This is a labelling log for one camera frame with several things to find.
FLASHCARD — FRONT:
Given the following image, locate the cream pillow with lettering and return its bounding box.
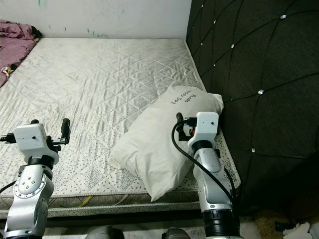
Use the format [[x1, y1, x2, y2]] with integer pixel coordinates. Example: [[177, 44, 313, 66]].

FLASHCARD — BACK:
[[109, 82, 225, 202]]

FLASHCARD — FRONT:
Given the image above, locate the white quilted mattress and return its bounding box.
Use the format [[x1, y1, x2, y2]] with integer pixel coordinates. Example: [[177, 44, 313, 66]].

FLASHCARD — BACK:
[[0, 37, 242, 217]]

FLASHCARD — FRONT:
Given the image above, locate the purple cartoon print blanket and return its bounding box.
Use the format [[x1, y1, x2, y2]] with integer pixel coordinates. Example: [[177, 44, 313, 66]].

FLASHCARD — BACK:
[[0, 20, 43, 88]]

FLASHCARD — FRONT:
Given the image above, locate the silver right robot leg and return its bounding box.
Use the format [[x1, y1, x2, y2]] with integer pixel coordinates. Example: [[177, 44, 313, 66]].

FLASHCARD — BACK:
[[162, 228, 191, 239]]

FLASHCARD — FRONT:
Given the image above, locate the torn white paper scrap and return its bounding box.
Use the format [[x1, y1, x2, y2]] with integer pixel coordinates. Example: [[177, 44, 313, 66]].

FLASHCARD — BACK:
[[276, 222, 316, 239]]

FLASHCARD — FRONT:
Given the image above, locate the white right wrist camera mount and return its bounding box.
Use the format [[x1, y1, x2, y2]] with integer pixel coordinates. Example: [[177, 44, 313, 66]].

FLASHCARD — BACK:
[[188, 112, 221, 150]]

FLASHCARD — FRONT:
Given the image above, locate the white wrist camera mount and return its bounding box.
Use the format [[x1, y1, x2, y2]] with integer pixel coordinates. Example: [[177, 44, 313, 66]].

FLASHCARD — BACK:
[[12, 123, 58, 165], [188, 112, 221, 150]]

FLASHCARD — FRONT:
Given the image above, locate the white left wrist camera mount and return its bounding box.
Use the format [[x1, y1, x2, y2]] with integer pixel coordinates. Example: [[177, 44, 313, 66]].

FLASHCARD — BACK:
[[12, 123, 58, 165]]

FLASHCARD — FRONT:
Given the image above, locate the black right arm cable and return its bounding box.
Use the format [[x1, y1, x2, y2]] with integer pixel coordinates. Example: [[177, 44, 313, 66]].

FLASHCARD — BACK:
[[171, 122, 239, 205]]

